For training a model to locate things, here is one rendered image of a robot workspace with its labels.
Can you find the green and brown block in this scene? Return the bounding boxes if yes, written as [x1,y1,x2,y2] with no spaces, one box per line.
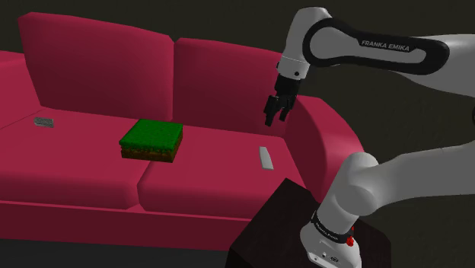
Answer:
[118,118,184,164]

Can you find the grey flat rectangular device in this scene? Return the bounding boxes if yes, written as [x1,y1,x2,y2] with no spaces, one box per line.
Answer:
[33,116,55,129]

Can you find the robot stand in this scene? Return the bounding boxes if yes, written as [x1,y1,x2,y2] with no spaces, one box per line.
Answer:
[225,177,392,268]

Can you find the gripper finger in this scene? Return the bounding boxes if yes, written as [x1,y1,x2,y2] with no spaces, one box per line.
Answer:
[278,95,298,123]
[263,94,283,128]

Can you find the grey remote control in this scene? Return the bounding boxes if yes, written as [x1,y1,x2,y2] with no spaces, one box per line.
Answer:
[258,145,275,171]

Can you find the red sofa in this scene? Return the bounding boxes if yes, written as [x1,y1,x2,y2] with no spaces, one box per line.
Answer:
[0,11,366,252]

